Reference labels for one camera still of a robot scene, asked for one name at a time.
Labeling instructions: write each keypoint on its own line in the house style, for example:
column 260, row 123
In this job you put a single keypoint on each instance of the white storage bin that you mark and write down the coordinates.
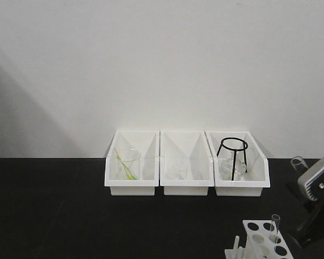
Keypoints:
column 147, row 143
column 257, row 177
column 192, row 148

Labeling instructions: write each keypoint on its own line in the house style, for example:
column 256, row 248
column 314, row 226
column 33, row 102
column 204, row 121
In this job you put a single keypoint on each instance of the middle white storage bin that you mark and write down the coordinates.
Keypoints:
column 192, row 148

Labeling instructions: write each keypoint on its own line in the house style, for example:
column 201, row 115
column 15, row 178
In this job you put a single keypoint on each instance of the clear test tube in rack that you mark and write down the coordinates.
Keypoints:
column 275, row 222

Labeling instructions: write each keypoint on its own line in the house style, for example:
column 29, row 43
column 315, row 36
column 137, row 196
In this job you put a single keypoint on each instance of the right white storage bin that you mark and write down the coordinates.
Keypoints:
column 257, row 177

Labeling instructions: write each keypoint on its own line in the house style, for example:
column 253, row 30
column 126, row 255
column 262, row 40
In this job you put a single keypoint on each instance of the clear glass flask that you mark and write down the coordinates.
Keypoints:
column 233, row 170

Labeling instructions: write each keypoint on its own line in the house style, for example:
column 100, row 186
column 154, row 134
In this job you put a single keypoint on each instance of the black wire tripod stand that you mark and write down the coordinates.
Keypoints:
column 237, row 148

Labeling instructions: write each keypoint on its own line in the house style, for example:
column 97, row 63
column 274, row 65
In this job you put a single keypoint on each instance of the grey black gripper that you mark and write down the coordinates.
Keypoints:
column 309, row 189

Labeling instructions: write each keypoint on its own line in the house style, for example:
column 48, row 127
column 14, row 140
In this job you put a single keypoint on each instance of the white test tube rack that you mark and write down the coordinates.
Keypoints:
column 258, row 242

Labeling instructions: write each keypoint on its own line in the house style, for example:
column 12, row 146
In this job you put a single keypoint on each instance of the left white storage bin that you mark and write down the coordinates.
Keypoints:
column 147, row 143

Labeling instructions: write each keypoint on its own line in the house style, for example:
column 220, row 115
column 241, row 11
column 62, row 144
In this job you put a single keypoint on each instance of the clear test tube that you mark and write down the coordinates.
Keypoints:
column 275, row 222
column 299, row 164

